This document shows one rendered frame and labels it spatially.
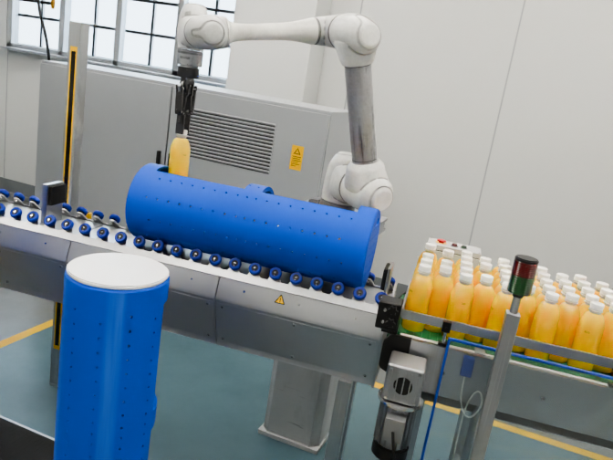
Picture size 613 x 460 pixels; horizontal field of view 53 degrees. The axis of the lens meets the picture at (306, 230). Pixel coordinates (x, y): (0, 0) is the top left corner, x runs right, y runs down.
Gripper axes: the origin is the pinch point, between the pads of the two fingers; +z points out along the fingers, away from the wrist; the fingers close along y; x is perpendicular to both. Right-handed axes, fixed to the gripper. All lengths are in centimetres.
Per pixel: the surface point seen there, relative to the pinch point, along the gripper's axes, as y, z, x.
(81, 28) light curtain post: -30, -28, -64
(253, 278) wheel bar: 12, 47, 38
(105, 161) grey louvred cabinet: -164, 54, -130
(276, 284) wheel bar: 12, 47, 47
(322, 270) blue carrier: 13, 38, 62
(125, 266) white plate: 55, 36, 13
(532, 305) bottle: 14, 34, 129
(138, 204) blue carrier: 14.9, 29.0, -6.9
